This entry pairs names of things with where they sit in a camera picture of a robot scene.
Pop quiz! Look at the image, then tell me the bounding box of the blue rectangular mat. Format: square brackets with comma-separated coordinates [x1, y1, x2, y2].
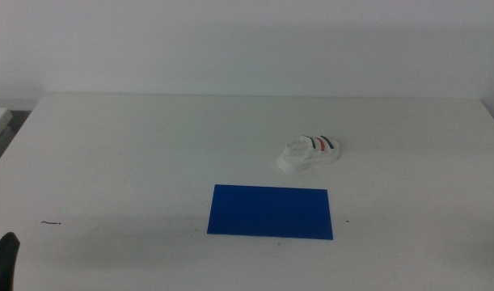
[206, 183, 335, 241]

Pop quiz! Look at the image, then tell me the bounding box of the white strapped sandal shoe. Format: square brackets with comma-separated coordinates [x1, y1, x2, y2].
[276, 134, 341, 175]

